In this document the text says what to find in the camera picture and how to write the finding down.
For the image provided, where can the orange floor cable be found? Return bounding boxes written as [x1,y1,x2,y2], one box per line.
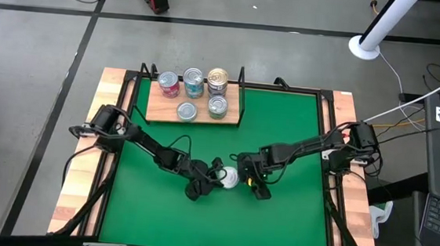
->
[372,114,428,133]

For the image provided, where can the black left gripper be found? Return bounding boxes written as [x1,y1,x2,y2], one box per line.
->
[180,154,230,204]

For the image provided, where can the white pole with round base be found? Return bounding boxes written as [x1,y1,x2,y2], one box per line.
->
[346,0,422,64]

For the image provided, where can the green table mat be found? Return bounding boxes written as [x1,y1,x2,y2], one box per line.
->
[98,75,344,246]

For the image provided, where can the black aluminium table frame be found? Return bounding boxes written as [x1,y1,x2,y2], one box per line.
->
[45,62,393,246]

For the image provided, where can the thin white cable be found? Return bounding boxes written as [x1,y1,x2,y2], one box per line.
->
[372,52,433,131]

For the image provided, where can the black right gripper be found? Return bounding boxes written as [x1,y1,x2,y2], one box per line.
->
[234,150,277,203]

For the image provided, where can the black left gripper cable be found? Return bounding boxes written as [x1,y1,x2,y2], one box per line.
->
[162,133,220,186]

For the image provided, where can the black frame clamp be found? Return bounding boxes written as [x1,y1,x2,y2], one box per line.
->
[272,75,293,92]

